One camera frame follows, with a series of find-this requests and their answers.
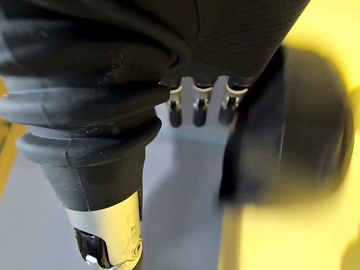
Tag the black plastic housing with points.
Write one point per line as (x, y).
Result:
(306, 126)

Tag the yellow metal shelf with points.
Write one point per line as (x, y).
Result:
(284, 239)

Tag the right robot hand black cloth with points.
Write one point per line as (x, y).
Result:
(92, 84)

